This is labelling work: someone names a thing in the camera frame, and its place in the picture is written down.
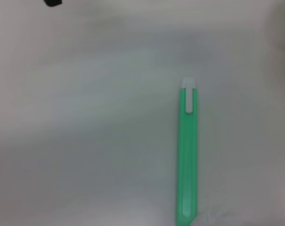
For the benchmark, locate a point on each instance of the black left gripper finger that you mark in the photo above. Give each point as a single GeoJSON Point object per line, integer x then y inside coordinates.
{"type": "Point", "coordinates": [52, 2]}

